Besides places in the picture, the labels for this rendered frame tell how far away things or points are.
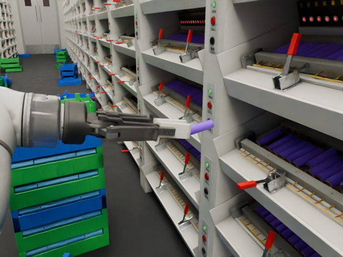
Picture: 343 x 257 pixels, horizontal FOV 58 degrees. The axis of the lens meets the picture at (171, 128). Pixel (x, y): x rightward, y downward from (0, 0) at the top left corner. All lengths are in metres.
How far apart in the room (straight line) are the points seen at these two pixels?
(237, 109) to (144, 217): 0.79
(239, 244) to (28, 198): 0.66
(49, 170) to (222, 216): 0.55
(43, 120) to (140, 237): 0.85
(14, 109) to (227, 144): 0.47
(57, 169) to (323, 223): 0.78
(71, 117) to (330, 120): 0.39
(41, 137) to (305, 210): 0.45
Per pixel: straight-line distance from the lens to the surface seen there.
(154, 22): 1.37
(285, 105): 0.55
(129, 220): 1.37
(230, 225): 0.84
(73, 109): 0.53
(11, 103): 0.53
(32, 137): 0.53
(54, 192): 1.09
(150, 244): 1.25
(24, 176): 1.05
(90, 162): 1.07
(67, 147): 1.04
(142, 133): 0.54
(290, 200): 0.60
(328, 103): 0.49
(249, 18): 0.72
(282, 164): 0.64
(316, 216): 0.57
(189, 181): 1.02
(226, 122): 0.73
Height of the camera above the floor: 0.78
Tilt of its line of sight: 19 degrees down
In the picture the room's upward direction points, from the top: straight up
